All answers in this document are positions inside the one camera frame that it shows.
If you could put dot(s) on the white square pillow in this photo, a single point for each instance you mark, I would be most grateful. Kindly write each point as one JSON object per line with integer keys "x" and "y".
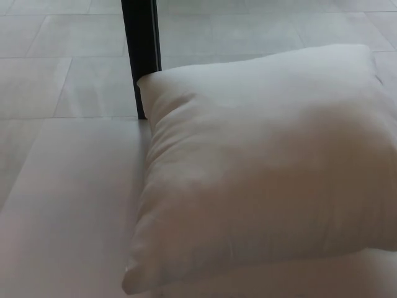
{"x": 254, "y": 161}

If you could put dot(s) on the black metal post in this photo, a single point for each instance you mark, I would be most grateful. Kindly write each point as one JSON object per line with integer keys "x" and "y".
{"x": 139, "y": 46}

